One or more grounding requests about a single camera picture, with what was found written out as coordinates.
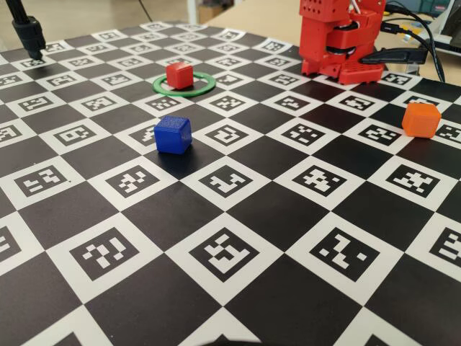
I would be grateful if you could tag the blue cube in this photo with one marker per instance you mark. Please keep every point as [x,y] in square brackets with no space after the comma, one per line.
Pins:
[173,137]

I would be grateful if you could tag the red cube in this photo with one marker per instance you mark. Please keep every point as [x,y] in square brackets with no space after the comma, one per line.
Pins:
[179,75]

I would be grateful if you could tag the red robot arm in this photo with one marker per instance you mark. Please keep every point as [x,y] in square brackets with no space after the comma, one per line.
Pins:
[317,36]

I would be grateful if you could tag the orange cube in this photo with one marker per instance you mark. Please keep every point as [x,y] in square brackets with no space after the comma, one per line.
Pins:
[421,120]

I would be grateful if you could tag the black white marker checkerboard mat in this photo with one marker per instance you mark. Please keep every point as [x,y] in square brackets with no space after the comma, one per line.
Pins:
[288,216]

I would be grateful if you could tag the brown cardboard box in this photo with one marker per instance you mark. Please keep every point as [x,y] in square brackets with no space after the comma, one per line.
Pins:
[209,13]

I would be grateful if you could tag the white table leg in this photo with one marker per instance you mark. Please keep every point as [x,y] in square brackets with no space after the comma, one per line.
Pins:
[192,11]

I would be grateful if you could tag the black clamp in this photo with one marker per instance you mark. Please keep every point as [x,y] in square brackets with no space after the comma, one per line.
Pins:
[396,56]

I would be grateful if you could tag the black tripod leg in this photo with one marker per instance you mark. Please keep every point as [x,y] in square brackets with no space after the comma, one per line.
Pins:
[30,36]

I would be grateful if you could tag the teal box with red label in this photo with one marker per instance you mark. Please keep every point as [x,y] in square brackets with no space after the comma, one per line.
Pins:
[428,5]

